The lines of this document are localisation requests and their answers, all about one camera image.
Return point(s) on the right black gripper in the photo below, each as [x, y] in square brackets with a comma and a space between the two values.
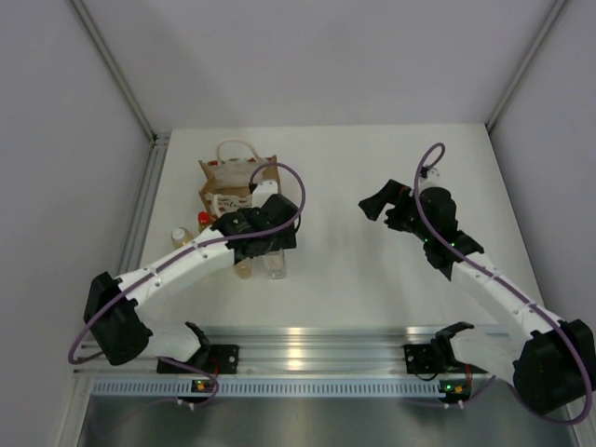
[394, 194]

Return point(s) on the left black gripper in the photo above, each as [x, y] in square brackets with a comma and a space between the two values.
[285, 239]

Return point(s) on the burlap watermelon canvas bag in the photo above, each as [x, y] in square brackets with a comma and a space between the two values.
[227, 180]

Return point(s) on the red cap yellow bottle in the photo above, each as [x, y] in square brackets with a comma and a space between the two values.
[203, 221]

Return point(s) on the grey cap clear jar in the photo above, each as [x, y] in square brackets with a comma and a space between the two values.
[274, 264]

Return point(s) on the white cap amber bottle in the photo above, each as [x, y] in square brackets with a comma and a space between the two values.
[180, 237]
[243, 269]

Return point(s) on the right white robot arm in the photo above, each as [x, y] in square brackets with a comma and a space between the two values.
[549, 362]

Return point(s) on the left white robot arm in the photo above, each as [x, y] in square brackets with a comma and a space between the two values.
[116, 310]

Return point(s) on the left aluminium frame post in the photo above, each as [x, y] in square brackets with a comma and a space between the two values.
[94, 33]

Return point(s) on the aluminium frame post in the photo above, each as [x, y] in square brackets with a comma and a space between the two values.
[94, 33]
[537, 43]

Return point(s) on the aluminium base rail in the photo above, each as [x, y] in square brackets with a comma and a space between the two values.
[318, 352]

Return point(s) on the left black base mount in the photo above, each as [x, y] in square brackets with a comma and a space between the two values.
[218, 359]

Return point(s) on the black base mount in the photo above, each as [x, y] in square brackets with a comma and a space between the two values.
[421, 361]
[218, 359]

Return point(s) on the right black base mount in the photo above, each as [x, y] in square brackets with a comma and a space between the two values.
[421, 361]

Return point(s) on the white slotted cable duct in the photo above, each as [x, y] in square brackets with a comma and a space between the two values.
[265, 388]

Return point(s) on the right aluminium frame post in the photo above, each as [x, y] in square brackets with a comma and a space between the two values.
[537, 43]

